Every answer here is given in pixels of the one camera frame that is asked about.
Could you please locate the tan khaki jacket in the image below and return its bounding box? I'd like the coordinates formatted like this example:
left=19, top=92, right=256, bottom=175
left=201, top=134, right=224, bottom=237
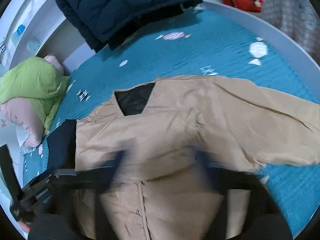
left=75, top=76, right=319, bottom=239

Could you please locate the left hand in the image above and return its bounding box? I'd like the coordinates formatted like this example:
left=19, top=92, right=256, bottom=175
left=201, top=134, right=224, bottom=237
left=18, top=220, right=30, bottom=233

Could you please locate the folded dark navy garment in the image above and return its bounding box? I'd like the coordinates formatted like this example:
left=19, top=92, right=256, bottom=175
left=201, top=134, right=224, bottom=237
left=47, top=119, right=76, bottom=170

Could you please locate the pink pillow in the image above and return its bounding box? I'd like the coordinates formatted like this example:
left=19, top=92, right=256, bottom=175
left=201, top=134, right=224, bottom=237
left=1, top=54, right=65, bottom=148

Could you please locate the green blanket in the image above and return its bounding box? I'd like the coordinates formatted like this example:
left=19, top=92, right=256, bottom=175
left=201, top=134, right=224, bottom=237
left=1, top=56, right=70, bottom=134

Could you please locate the teal quilted bed cover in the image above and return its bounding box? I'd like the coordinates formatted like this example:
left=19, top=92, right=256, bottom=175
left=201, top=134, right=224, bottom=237
left=22, top=6, right=320, bottom=238

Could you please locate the navy puffer jacket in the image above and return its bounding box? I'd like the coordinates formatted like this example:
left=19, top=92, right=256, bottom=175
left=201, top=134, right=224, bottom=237
left=55, top=0, right=203, bottom=52

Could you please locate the grey checked cartoon blanket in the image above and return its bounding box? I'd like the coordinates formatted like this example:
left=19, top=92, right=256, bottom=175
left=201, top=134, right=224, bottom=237
left=261, top=0, right=319, bottom=63

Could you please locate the white bed frame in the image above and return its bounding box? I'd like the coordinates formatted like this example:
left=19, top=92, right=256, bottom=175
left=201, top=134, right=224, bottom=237
left=1, top=0, right=319, bottom=81

